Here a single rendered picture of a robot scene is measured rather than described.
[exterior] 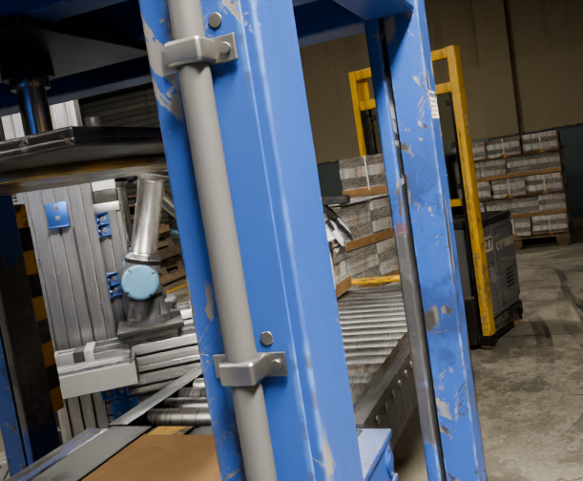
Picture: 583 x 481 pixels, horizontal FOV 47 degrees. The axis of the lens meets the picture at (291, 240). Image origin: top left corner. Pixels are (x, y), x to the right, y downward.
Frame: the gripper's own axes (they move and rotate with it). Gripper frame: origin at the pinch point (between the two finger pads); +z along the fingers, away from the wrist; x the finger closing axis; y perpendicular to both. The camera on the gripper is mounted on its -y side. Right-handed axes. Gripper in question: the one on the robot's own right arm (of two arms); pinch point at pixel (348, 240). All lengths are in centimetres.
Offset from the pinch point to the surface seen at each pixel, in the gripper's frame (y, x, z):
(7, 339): 32, 113, -19
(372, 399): -15, 92, 33
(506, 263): 2, -243, 62
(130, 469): 15, 123, 15
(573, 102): -114, -749, -6
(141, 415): 27, 99, 8
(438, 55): -48, -202, -66
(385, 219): 21, -134, -5
